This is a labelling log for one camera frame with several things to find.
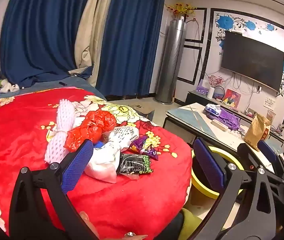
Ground red floral blanket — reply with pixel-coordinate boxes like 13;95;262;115
0;86;192;240

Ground blue curtain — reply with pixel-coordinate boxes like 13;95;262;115
0;0;107;88
96;0;167;97

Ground dark television cabinet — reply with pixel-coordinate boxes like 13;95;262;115
186;90;284;143

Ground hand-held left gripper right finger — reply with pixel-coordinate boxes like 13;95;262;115
193;137;278;240

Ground silver standing air conditioner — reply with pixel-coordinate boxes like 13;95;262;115
154;16;187;103

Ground yellow red artificial flowers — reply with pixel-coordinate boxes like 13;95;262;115
166;3;197;20

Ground colourful painting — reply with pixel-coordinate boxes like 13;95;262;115
223;89;241;108

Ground red plastic bag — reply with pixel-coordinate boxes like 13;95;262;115
63;109;117;153

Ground purple backpack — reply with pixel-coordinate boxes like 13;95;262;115
206;105;241;131

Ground person's green trousers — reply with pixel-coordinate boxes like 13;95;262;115
179;207;207;240

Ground person's left hand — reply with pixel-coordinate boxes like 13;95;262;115
79;210;149;240

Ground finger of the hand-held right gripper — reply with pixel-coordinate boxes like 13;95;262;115
237;142;259;176
257;140;284;180

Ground black green snack packet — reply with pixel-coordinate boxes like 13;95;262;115
116;153;154;176

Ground white blue tissue pack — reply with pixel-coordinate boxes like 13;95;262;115
204;103;222;114

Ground brown paper bag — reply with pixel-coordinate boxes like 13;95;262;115
243;113;272;152

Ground purple box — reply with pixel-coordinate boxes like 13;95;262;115
196;79;209;94

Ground white paper wall notice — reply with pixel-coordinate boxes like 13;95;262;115
264;97;276;110

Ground round black ornament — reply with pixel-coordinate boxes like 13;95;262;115
213;85;225;100

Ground blue sofa cover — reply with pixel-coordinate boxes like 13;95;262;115
0;65;107;100

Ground black television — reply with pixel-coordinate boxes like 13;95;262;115
220;30;284;92

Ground yellow trash bin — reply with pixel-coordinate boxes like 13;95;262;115
191;145;245;198

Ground purple snack packet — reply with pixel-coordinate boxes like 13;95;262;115
128;135;159;161

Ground beige curtain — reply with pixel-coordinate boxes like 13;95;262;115
74;0;117;88

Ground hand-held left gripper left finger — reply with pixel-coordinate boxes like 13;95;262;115
8;139;100;240

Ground pink artificial flowers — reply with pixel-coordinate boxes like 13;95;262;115
208;75;225;88

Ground coffee table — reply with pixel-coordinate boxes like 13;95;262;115
162;102;284;175

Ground white soft toy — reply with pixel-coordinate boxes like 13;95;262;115
0;79;20;93

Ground beige power strip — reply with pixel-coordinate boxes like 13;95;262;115
211;119;228;131

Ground white foam fruit net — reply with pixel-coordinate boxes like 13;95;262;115
44;99;82;164

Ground white printed plastic bag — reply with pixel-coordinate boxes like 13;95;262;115
83;126;140;183

